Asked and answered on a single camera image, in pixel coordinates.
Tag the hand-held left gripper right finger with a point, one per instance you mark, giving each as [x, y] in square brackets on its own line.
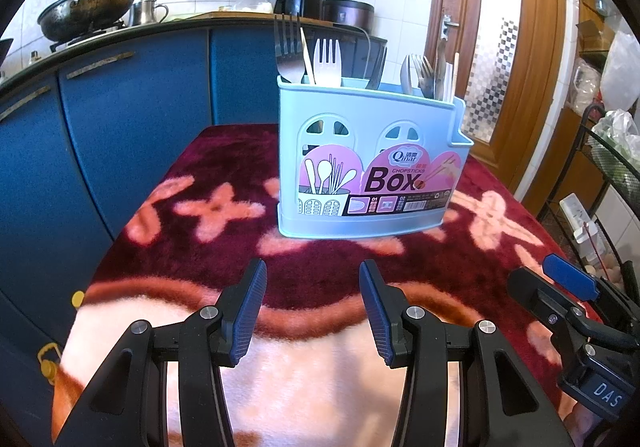
[377, 314]

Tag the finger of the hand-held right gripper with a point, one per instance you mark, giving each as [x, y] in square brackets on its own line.
[535, 294]
[570, 277]

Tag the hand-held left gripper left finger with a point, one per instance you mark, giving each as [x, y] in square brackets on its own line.
[247, 314]

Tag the light blue utensil box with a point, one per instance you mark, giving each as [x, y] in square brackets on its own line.
[320, 107]

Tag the metal spoon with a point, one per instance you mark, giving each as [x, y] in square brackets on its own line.
[407, 72]

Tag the white power strip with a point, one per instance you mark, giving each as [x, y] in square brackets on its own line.
[575, 212]

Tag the red floral blanket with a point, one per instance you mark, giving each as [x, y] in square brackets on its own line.
[200, 252]

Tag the yellow plastic lock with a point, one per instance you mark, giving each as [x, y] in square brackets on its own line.
[47, 362]
[77, 299]

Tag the white plastic bag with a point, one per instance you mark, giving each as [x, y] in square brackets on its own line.
[622, 72]

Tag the blue base kitchen cabinets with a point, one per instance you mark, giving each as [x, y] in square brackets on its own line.
[135, 127]

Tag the wooden door with glass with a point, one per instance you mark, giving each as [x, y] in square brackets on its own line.
[540, 52]

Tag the cardboard box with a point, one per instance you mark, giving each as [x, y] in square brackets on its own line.
[595, 34]

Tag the tall metal fork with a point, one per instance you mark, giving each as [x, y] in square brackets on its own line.
[286, 47]

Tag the dark rice cooker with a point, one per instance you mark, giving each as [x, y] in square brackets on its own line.
[347, 12]

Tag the metal kettle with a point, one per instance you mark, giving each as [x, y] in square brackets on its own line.
[145, 12]

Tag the gas stove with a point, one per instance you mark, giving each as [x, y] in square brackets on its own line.
[85, 34]

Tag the large black wok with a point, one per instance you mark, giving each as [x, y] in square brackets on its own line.
[85, 7]

